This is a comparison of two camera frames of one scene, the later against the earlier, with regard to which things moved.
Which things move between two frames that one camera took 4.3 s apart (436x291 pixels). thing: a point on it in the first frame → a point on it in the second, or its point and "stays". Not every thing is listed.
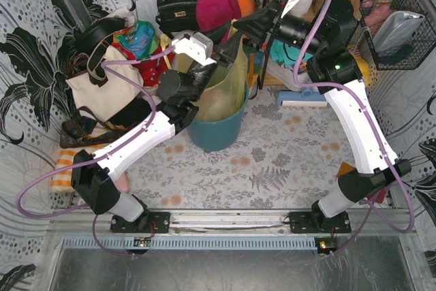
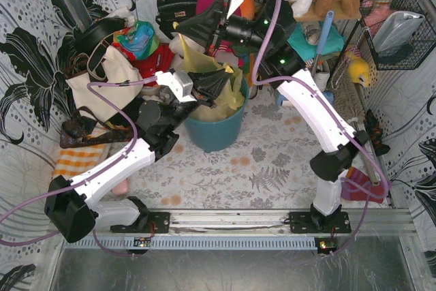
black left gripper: [218, 58] → [197, 95]
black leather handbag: [177, 13] stays
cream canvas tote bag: [101, 101] stays
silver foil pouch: [396, 30] stays
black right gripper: [273, 26] → [216, 28]
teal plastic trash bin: [210, 136] stays
